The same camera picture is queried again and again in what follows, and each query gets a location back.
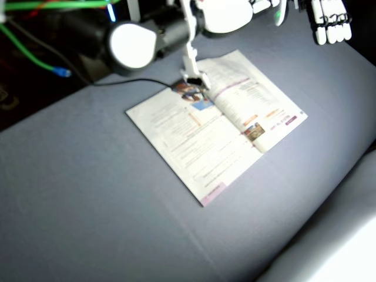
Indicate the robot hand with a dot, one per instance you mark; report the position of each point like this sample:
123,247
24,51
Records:
226,16
332,29

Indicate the grey table cloth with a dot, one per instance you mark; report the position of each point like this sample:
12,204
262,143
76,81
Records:
88,191

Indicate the paper textbook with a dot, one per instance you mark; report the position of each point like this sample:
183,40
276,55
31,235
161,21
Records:
211,141

